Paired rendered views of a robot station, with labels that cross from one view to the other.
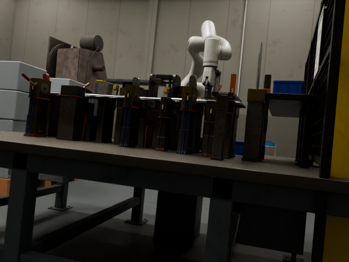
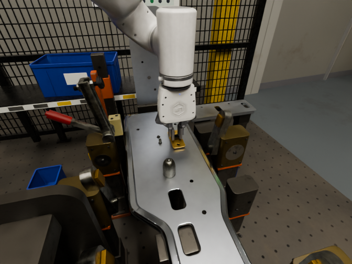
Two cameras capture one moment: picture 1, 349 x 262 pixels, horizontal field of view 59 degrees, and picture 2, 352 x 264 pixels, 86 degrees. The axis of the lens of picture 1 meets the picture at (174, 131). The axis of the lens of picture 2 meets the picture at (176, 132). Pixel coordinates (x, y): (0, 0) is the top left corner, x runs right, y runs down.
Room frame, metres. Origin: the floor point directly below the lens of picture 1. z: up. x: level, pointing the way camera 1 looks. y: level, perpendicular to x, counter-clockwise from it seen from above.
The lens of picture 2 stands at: (2.01, 0.22, 1.37)
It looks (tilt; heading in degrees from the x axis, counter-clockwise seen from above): 36 degrees down; 236
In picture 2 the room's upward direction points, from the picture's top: straight up
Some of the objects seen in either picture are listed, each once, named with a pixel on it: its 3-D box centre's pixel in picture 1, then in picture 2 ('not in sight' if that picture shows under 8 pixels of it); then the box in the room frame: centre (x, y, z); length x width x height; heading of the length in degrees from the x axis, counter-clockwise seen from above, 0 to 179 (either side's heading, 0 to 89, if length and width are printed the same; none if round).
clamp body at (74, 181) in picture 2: not in sight; (94, 235); (2.05, -0.09, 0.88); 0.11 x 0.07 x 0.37; 160
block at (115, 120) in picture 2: not in sight; (123, 160); (1.89, -0.30, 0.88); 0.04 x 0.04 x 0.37; 70
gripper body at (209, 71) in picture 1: (209, 76); (176, 99); (1.75, -0.17, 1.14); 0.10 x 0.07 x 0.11; 160
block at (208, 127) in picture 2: (211, 129); (207, 154); (1.58, -0.18, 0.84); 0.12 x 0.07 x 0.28; 160
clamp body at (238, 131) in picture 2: (186, 120); (227, 171); (1.61, -0.06, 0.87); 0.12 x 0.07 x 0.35; 160
